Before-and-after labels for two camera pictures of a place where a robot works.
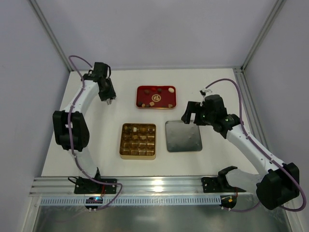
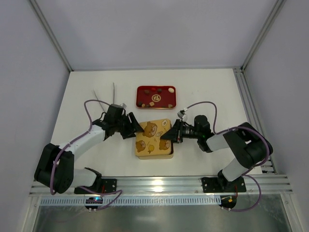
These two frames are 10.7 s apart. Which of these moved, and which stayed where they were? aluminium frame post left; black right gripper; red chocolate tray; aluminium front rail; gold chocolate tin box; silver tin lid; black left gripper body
Moved: black left gripper body; gold chocolate tin box; silver tin lid; black right gripper
Stayed: red chocolate tray; aluminium front rail; aluminium frame post left
